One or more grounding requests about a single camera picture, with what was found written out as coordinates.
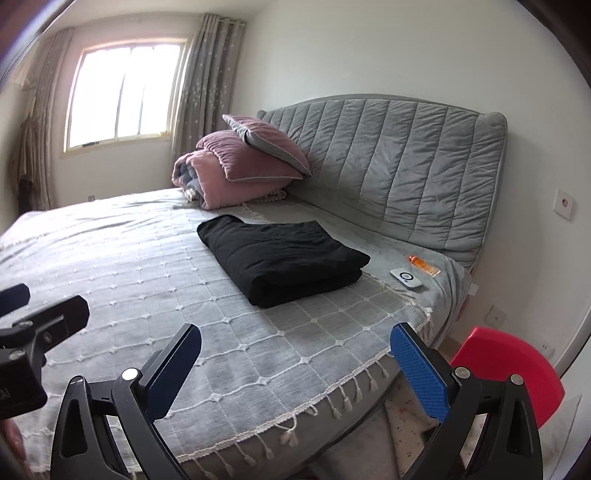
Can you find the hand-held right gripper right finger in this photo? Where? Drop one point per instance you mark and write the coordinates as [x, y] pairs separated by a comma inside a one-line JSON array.
[[420, 374]]

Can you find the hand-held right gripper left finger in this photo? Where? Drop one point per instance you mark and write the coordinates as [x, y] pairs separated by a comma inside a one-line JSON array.
[[173, 369]]

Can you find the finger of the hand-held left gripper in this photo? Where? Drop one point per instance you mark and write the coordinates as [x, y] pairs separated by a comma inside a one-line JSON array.
[[60, 321], [14, 299]]

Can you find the black coat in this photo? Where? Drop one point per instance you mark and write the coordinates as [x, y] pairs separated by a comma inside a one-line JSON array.
[[277, 258]]

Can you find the person's left hand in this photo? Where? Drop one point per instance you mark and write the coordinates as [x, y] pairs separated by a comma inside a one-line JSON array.
[[10, 441]]

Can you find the pink floral bed sheet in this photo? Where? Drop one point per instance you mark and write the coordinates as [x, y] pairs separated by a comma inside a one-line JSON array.
[[408, 431]]

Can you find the red plastic stool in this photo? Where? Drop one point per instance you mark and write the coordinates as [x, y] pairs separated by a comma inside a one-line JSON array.
[[512, 364]]

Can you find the white flat device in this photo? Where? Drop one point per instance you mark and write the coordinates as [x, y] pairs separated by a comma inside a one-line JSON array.
[[406, 279]]

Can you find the grey quilted bed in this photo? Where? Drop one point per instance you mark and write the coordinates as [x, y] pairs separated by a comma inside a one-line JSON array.
[[138, 258]]

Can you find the orange tube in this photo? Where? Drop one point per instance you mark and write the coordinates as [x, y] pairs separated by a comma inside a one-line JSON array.
[[424, 266]]

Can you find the grey patterned curtain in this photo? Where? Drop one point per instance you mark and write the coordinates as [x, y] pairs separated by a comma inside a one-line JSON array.
[[48, 129], [207, 101]]

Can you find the pink and blue folded quilt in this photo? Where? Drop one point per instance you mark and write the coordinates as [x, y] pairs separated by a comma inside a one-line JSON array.
[[217, 189]]

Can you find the grey padded headboard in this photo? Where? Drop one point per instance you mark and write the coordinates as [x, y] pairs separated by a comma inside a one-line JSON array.
[[392, 175]]

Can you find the pink velvet pillow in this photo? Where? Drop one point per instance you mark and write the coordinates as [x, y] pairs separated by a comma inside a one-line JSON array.
[[231, 147]]

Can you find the window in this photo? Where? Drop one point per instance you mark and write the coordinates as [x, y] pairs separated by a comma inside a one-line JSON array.
[[124, 92]]

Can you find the pink and grey pillow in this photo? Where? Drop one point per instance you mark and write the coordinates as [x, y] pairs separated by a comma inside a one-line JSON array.
[[277, 138]]

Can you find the white round-hole wall outlet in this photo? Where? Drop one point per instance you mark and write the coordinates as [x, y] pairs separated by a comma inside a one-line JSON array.
[[565, 202]]

